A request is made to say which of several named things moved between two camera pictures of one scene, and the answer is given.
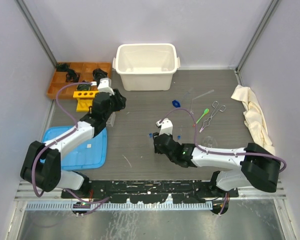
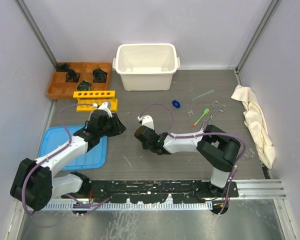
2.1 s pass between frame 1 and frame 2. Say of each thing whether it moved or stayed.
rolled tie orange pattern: stayed
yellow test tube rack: stayed
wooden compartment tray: stayed
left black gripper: moved
